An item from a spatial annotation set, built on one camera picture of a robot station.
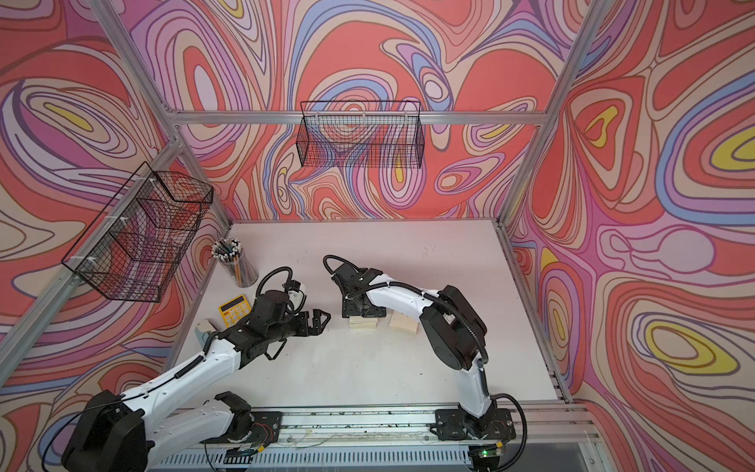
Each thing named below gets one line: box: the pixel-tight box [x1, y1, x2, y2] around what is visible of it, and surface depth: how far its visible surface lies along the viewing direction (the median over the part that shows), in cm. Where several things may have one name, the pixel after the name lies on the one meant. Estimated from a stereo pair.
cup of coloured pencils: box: [211, 237, 259, 289], surface depth 93 cm
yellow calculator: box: [218, 294, 252, 329], surface depth 95 cm
